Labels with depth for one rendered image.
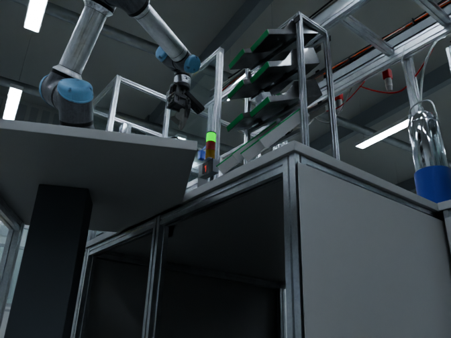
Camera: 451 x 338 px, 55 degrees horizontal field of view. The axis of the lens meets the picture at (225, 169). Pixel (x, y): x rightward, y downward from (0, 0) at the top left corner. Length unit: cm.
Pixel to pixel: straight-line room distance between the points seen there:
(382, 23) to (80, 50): 677
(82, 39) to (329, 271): 117
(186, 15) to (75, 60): 603
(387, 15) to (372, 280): 690
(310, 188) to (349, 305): 31
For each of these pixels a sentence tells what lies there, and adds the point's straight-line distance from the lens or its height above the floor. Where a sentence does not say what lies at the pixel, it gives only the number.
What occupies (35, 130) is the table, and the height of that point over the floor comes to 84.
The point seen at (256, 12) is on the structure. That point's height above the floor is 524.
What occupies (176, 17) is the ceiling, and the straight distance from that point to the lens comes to 773.
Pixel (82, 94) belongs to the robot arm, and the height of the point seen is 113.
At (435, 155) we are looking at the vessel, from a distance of 213.
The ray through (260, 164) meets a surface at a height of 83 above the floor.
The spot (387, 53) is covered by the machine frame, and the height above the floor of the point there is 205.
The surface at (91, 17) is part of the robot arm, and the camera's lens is 172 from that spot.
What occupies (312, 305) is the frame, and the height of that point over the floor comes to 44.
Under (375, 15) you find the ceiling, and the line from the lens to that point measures 789.
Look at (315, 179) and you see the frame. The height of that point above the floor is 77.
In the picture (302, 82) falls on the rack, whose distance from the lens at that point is 171.
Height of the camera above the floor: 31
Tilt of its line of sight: 24 degrees up
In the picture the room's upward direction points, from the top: 2 degrees clockwise
